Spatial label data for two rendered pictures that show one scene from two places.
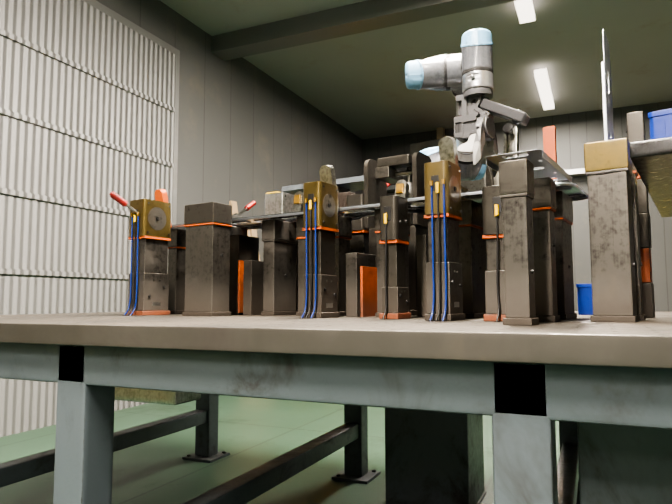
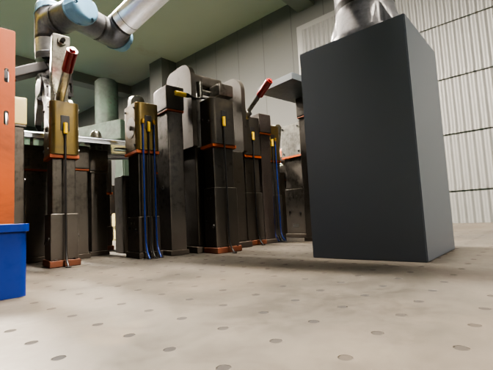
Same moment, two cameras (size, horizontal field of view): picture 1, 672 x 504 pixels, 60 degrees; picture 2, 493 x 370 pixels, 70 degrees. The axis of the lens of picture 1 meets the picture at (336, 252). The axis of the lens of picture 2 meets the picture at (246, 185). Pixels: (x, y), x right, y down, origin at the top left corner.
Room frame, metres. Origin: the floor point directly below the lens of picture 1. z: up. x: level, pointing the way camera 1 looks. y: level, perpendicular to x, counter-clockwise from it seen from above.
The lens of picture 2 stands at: (2.17, -1.10, 0.78)
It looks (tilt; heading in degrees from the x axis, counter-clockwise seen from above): 5 degrees up; 107
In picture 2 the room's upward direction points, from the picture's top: 3 degrees counter-clockwise
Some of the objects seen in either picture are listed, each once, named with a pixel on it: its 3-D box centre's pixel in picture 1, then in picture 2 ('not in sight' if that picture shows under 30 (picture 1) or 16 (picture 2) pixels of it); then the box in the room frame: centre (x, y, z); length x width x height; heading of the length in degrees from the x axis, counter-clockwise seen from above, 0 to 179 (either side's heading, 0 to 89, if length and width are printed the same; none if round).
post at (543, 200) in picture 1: (542, 250); not in sight; (1.17, -0.42, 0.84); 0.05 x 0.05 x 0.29; 57
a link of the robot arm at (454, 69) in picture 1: (468, 71); (79, 16); (1.49, -0.35, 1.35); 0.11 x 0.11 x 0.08; 79
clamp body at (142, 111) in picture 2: not in sight; (144, 180); (1.69, -0.36, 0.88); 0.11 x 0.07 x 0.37; 147
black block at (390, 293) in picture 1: (391, 258); (100, 205); (1.37, -0.13, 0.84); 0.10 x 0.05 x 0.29; 147
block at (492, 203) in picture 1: (502, 254); not in sight; (1.21, -0.35, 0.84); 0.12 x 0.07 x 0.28; 147
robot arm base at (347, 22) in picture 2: not in sight; (365, 29); (2.22, -0.37, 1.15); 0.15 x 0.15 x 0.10
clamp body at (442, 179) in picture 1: (441, 242); not in sight; (1.27, -0.23, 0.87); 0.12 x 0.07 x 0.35; 147
